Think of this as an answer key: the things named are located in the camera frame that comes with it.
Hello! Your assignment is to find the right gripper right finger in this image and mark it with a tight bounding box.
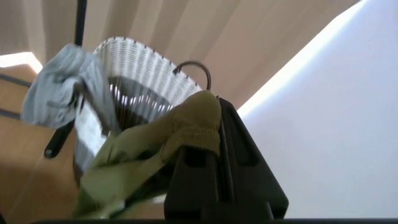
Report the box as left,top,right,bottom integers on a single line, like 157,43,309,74
218,97,289,219

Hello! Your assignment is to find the white laundry basket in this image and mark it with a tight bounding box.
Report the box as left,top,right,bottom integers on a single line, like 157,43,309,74
73,36,212,184

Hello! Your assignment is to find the black clothes rack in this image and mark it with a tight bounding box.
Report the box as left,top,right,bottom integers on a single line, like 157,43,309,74
0,0,88,159

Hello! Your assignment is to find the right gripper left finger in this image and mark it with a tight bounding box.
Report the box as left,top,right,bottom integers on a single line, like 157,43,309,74
164,145,220,219

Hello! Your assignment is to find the green long-sleeved shirt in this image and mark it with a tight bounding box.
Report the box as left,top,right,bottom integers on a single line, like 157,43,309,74
73,90,223,218

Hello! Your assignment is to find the beige curtain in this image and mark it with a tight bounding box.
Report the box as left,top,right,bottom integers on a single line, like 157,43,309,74
0,0,361,110

